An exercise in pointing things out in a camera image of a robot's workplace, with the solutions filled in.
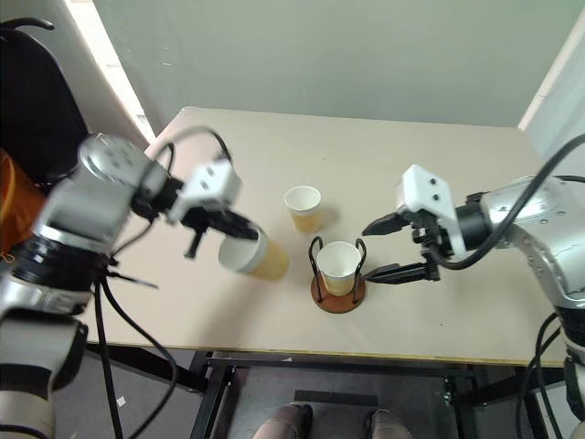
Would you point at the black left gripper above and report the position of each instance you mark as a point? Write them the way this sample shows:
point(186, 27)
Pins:
point(205, 218)

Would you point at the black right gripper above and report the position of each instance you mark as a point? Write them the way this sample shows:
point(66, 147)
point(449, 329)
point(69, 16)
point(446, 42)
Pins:
point(429, 238)

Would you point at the tan and white paper cup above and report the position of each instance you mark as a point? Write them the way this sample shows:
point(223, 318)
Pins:
point(269, 260)
point(304, 219)
point(336, 265)

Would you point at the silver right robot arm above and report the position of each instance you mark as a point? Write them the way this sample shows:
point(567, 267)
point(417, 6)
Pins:
point(539, 219)

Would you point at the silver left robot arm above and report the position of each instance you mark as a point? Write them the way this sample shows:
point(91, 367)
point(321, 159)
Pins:
point(91, 192)

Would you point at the dark rectangular floor plate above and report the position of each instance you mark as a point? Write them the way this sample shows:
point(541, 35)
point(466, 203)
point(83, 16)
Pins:
point(336, 398)

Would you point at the brown rounded foot shape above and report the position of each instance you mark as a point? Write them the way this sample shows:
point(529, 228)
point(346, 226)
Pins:
point(285, 423)
point(386, 425)

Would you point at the white leaning board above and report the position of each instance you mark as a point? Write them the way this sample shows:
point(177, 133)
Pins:
point(105, 68)

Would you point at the orange bag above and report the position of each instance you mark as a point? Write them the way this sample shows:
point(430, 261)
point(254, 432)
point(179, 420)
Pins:
point(18, 201)

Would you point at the black chair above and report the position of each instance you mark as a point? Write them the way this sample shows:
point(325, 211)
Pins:
point(36, 100)

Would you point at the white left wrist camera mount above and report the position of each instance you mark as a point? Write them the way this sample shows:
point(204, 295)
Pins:
point(208, 183)

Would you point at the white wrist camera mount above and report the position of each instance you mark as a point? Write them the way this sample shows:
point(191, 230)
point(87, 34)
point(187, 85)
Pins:
point(208, 183)
point(425, 187)

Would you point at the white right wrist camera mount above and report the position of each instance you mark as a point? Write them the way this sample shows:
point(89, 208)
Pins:
point(425, 187)

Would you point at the black metal table frame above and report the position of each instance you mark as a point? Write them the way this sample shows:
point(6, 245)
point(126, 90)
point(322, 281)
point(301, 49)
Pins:
point(320, 361)

